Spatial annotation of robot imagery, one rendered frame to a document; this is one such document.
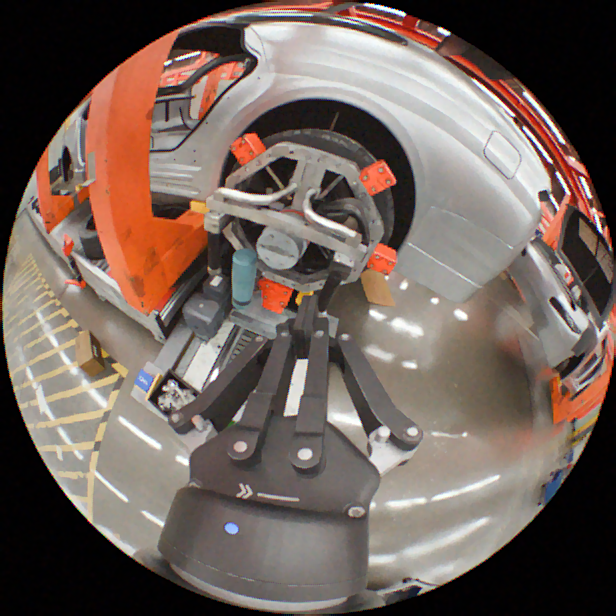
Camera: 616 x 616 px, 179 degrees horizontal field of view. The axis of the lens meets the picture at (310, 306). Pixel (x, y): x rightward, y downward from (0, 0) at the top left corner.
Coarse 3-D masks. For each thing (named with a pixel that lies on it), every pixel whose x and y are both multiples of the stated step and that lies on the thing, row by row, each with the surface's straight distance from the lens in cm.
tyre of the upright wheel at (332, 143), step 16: (272, 144) 77; (304, 144) 73; (320, 144) 72; (336, 144) 71; (352, 144) 72; (352, 160) 71; (368, 160) 72; (384, 192) 73; (384, 208) 75; (240, 224) 93; (384, 224) 77; (384, 240) 80; (304, 272) 95
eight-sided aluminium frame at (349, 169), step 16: (288, 144) 66; (256, 160) 71; (272, 160) 69; (304, 160) 65; (320, 160) 66; (336, 160) 63; (240, 176) 75; (352, 176) 63; (368, 208) 71; (240, 240) 87; (368, 256) 74; (256, 272) 92; (272, 272) 89; (288, 272) 91; (320, 272) 88; (352, 272) 78; (304, 288) 88; (320, 288) 86
